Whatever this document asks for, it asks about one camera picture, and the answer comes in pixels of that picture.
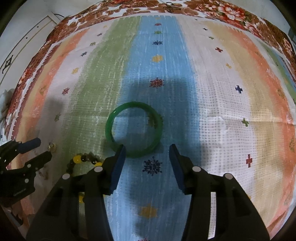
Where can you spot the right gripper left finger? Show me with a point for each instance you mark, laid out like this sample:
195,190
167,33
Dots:
57,218

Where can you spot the green jade bangle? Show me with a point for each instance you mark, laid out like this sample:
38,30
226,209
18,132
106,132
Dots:
137,126

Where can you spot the striped colourful mat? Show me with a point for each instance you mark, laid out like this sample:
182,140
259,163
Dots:
221,95

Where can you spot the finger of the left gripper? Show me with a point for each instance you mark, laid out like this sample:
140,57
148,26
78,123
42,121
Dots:
38,162
28,145

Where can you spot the floral red bedsheet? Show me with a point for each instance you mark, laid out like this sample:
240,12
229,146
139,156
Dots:
223,11

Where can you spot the white bed headboard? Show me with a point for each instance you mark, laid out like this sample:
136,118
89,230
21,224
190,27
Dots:
16,62

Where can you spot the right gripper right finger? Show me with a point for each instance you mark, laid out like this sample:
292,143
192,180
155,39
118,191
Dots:
236,216

